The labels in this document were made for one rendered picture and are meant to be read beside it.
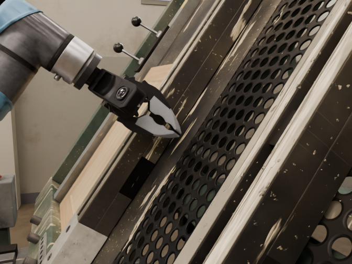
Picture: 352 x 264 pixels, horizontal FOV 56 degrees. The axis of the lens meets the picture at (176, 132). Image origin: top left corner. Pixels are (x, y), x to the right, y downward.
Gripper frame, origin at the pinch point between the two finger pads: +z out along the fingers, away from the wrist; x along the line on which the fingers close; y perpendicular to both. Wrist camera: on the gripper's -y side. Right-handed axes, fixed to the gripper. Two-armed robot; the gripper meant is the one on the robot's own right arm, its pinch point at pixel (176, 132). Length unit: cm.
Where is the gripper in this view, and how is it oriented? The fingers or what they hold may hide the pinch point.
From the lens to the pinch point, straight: 62.5
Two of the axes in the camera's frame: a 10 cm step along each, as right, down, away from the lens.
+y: -3.2, -1.2, 9.4
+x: -5.5, 8.3, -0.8
